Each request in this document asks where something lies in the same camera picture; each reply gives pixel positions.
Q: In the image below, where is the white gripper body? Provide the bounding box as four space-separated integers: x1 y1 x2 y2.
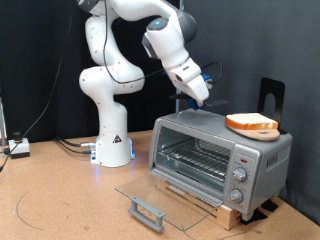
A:
177 74 211 104

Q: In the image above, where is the silver toaster oven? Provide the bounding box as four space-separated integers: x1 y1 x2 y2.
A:
148 108 294 222

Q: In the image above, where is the white bread slice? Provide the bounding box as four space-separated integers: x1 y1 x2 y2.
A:
225 112 279 131

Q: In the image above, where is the black metal bookend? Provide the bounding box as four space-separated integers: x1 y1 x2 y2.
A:
257 77 288 135

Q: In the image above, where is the small wooden cutting board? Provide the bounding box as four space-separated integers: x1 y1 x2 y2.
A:
226 123 281 142

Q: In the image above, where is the silver temperature knob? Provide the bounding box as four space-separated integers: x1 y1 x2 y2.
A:
232 166 249 183

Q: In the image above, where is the vertical metal pole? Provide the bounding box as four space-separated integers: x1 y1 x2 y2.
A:
175 0 185 114

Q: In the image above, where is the silver timer knob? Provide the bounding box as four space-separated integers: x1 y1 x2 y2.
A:
227 188 244 204

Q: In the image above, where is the wooden block base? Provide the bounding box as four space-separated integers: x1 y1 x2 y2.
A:
155 175 243 232

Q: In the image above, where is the black foam pad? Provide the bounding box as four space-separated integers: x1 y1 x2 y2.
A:
239 208 269 226
261 198 280 213

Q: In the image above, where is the grey emergency stop box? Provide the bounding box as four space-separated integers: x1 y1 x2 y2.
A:
8 131 31 160

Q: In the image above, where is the metal stand leg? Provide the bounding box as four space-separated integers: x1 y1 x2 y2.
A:
0 98 8 147

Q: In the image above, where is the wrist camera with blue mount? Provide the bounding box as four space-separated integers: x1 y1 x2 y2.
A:
161 68 214 89

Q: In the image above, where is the wire oven rack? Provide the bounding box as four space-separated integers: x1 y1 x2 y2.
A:
156 136 232 183

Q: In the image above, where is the black cable with silver plug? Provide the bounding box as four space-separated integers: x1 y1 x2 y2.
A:
53 135 98 149

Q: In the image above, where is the black base cable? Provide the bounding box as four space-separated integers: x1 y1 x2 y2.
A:
57 139 94 155

